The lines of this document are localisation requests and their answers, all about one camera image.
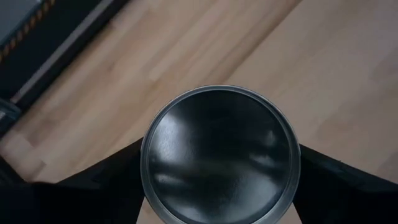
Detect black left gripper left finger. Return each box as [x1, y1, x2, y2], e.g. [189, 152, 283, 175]
[0, 136, 146, 224]

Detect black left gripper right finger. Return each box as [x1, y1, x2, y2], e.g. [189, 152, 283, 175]
[292, 144, 398, 224]

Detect black metal table frame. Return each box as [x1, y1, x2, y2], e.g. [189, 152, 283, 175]
[0, 0, 131, 138]

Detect black hazard striped floor mat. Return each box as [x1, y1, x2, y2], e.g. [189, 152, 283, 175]
[0, 0, 106, 100]

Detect silver tin can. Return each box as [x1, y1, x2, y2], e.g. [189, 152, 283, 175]
[139, 84, 302, 224]

